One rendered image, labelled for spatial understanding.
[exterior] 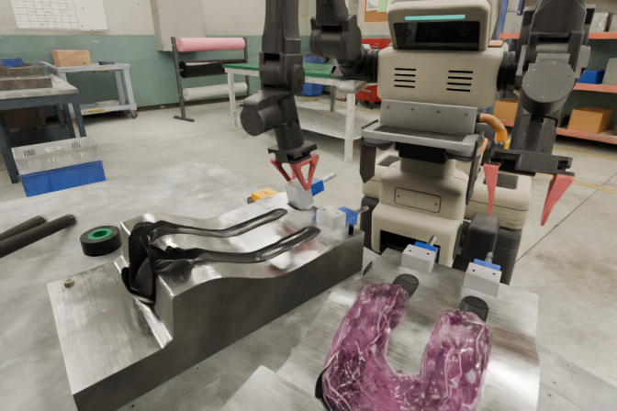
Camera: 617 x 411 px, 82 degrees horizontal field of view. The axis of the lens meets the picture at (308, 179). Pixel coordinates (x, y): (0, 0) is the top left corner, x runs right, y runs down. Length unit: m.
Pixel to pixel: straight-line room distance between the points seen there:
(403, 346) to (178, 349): 0.30
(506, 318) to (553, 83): 0.34
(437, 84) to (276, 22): 0.41
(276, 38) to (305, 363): 0.53
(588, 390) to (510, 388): 0.20
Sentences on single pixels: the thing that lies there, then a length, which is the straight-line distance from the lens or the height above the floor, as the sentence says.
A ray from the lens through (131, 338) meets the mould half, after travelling 0.59.
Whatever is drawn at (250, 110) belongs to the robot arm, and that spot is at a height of 1.12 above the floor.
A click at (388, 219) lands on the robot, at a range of 0.99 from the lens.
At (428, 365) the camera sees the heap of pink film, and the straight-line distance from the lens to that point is 0.47.
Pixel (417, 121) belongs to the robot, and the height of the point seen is 1.06.
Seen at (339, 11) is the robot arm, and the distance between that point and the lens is 0.86.
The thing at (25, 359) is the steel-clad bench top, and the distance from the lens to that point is 0.73.
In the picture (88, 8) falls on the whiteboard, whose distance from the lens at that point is 7.00.
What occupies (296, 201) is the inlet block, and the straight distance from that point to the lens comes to 0.79.
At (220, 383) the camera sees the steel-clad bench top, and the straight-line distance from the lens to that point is 0.58.
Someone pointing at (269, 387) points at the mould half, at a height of 0.91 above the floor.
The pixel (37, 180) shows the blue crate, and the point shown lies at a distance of 3.71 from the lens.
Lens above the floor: 1.24
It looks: 22 degrees down
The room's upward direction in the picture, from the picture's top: straight up
